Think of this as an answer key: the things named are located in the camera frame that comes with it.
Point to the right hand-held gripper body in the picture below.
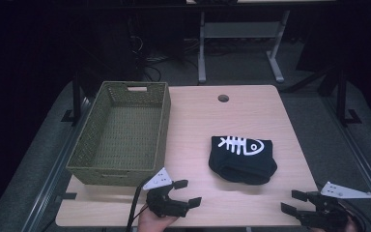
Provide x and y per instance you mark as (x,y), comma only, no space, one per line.
(327,211)

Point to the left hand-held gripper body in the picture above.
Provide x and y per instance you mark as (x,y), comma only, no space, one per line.
(165,204)

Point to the black garment with fishbone print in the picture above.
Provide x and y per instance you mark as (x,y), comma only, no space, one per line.
(243,164)

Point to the green woven basket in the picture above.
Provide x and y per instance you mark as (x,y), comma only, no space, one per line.
(127,129)

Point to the person's left hand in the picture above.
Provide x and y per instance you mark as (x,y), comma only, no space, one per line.
(149,222)

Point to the person's right hand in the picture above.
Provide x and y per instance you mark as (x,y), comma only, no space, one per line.
(350,228)

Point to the black metal stand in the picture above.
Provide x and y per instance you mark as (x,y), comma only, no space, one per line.
(76,96)
(342,96)

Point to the aluminium rail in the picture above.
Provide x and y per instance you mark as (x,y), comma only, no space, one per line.
(56,167)
(356,151)

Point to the black table bracket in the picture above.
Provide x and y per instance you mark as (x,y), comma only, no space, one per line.
(67,195)

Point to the grey metal desk frame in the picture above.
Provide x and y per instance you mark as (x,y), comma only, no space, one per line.
(238,30)

